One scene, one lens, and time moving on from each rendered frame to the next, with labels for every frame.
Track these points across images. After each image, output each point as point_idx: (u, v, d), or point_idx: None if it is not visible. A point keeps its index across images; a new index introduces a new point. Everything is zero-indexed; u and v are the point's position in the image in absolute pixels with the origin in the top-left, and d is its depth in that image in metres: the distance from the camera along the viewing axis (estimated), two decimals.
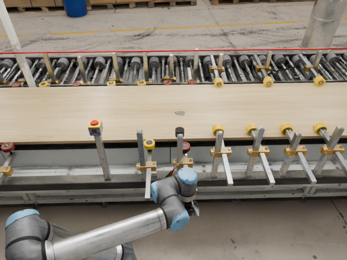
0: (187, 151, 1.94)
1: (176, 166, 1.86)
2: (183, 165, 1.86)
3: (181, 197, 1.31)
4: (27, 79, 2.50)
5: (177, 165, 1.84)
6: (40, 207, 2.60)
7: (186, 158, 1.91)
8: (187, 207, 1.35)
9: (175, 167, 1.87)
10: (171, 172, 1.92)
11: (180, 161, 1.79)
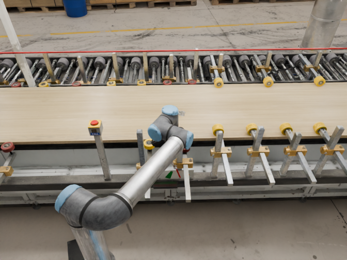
0: (187, 151, 1.94)
1: (174, 166, 1.86)
2: (183, 165, 1.86)
3: None
4: (27, 79, 2.50)
5: (174, 165, 1.84)
6: (40, 207, 2.60)
7: (186, 158, 1.91)
8: None
9: (175, 167, 1.87)
10: (177, 172, 1.92)
11: (171, 162, 1.79)
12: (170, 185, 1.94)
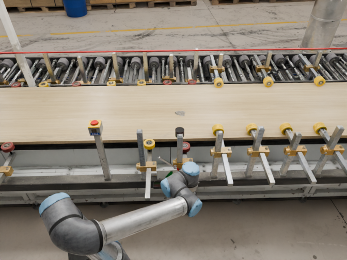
0: (187, 151, 1.94)
1: (174, 166, 1.86)
2: None
3: None
4: (27, 79, 2.50)
5: (172, 166, 1.84)
6: (40, 207, 2.60)
7: (186, 158, 1.91)
8: None
9: (175, 167, 1.87)
10: None
11: (167, 163, 1.80)
12: None
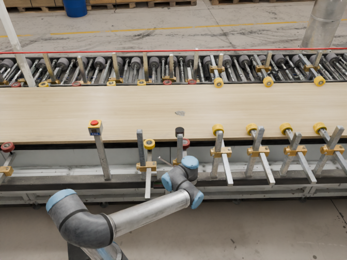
0: (186, 148, 1.96)
1: (174, 166, 1.86)
2: None
3: None
4: (27, 79, 2.50)
5: (172, 166, 1.84)
6: (40, 207, 2.60)
7: (186, 155, 1.94)
8: None
9: None
10: None
11: (167, 163, 1.80)
12: None
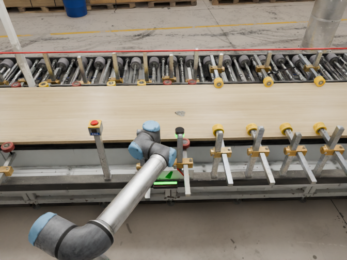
0: (186, 148, 1.96)
1: (174, 166, 1.86)
2: None
3: None
4: (27, 79, 2.50)
5: (172, 166, 1.84)
6: (40, 207, 2.60)
7: (186, 154, 1.94)
8: None
9: (175, 167, 1.87)
10: (179, 172, 1.92)
11: None
12: (170, 185, 1.94)
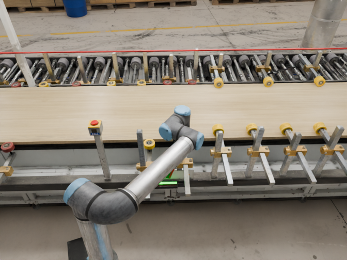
0: None
1: (176, 166, 1.86)
2: None
3: None
4: (27, 79, 2.50)
5: (177, 165, 1.84)
6: (40, 207, 2.60)
7: None
8: None
9: (175, 167, 1.87)
10: (171, 172, 1.92)
11: (180, 161, 1.80)
12: (170, 185, 1.94)
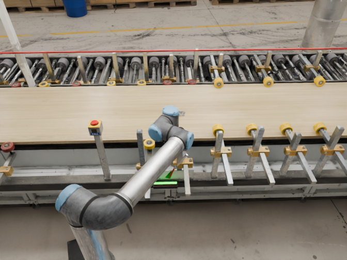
0: None
1: (176, 166, 1.86)
2: None
3: None
4: (27, 79, 2.50)
5: (177, 165, 1.84)
6: (40, 207, 2.60)
7: (186, 154, 1.94)
8: None
9: (175, 167, 1.87)
10: (171, 172, 1.92)
11: (180, 161, 1.80)
12: (170, 185, 1.94)
